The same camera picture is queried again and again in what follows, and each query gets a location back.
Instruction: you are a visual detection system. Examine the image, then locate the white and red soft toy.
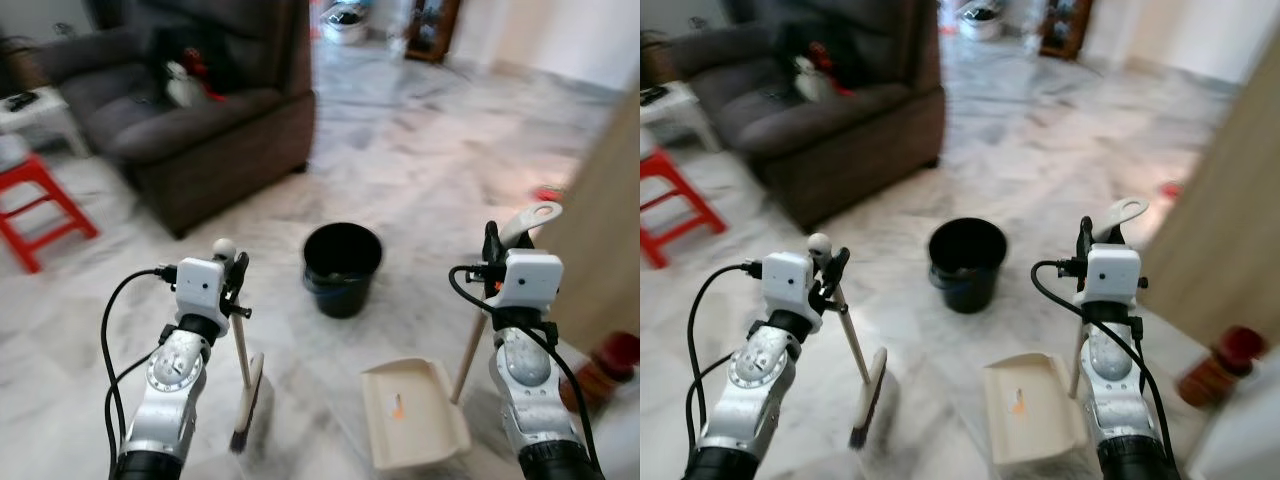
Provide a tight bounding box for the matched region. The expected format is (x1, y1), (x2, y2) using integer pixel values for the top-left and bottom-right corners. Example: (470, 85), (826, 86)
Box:
(793, 42), (857, 104)
(163, 45), (227, 109)

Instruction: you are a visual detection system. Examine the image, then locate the red plastic stool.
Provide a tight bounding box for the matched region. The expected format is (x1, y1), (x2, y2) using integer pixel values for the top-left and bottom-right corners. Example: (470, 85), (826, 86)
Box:
(0, 152), (101, 275)
(640, 148), (729, 270)

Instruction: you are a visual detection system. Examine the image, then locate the dark brown sofa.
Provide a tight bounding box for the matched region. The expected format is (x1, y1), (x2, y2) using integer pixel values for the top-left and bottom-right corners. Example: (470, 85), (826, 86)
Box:
(655, 0), (947, 233)
(30, 0), (317, 239)

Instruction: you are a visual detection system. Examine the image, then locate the brown jar with red lid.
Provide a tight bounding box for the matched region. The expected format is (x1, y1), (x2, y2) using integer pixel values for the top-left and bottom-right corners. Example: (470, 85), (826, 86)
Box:
(560, 331), (641, 414)
(1176, 325), (1271, 409)

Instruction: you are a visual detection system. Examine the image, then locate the beige long-handled dustpan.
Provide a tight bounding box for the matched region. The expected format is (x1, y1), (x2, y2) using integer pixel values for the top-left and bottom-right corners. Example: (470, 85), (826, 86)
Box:
(360, 200), (564, 472)
(982, 196), (1151, 469)

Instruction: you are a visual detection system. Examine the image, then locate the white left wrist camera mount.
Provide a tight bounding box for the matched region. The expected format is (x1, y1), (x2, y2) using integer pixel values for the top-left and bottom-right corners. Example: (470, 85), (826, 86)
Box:
(174, 256), (234, 333)
(763, 250), (824, 333)

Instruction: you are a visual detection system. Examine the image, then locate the black plastic bucket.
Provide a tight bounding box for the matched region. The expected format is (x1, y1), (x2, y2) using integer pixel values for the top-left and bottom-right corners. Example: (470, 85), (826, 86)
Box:
(302, 222), (384, 320)
(927, 216), (1010, 315)

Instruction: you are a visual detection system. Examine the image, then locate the beige wooden panel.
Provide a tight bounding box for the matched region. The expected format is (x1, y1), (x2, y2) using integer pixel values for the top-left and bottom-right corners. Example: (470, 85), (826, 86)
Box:
(1140, 30), (1280, 348)
(538, 85), (641, 358)

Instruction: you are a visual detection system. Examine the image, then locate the dark wooden cabinet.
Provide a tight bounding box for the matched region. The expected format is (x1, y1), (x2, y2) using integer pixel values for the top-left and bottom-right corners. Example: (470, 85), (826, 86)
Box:
(404, 0), (464, 64)
(1038, 0), (1097, 61)

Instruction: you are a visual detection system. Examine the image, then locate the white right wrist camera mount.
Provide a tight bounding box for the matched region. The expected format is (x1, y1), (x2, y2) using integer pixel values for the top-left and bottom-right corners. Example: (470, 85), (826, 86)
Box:
(497, 250), (565, 313)
(1085, 243), (1144, 307)

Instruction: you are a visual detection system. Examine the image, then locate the white side table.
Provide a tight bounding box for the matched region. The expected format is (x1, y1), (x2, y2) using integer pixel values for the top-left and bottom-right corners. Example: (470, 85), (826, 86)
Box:
(0, 87), (93, 161)
(640, 82), (723, 154)

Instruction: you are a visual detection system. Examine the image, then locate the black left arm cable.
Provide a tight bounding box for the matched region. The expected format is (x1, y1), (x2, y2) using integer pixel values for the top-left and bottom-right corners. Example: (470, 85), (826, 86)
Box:
(100, 264), (183, 476)
(685, 261), (769, 476)

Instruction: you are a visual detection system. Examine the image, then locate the white round pot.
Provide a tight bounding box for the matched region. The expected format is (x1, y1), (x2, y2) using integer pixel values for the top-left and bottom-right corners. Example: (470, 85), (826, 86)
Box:
(320, 0), (372, 46)
(957, 0), (1005, 42)

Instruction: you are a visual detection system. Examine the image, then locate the beige broom with ball end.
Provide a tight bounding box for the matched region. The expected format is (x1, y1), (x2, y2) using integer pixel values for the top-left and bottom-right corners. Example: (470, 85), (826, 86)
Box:
(211, 237), (268, 455)
(807, 232), (890, 451)

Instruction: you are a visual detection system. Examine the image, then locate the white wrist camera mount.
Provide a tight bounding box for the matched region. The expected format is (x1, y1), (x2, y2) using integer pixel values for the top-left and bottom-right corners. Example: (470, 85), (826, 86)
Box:
(497, 250), (565, 313)
(1085, 243), (1144, 307)
(174, 256), (234, 333)
(763, 250), (824, 333)

